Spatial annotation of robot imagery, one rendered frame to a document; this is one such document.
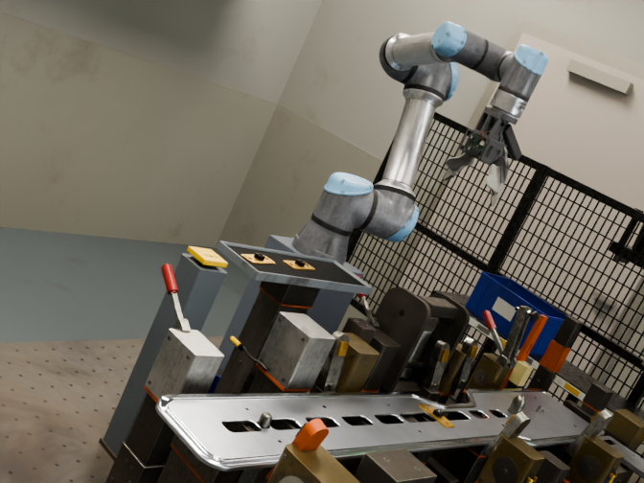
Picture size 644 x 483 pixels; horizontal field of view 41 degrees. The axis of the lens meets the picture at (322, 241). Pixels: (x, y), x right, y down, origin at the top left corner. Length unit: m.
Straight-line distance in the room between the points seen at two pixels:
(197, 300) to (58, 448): 0.40
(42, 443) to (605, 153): 3.51
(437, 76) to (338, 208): 0.46
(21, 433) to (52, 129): 3.16
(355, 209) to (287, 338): 0.64
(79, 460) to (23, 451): 0.11
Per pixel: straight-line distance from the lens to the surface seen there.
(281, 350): 1.68
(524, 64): 1.96
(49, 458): 1.75
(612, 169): 4.65
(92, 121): 4.92
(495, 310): 2.77
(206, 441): 1.36
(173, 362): 1.51
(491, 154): 1.96
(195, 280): 1.64
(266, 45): 5.58
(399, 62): 2.27
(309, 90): 5.71
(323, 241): 2.22
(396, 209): 2.27
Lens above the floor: 1.63
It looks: 12 degrees down
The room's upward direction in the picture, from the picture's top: 25 degrees clockwise
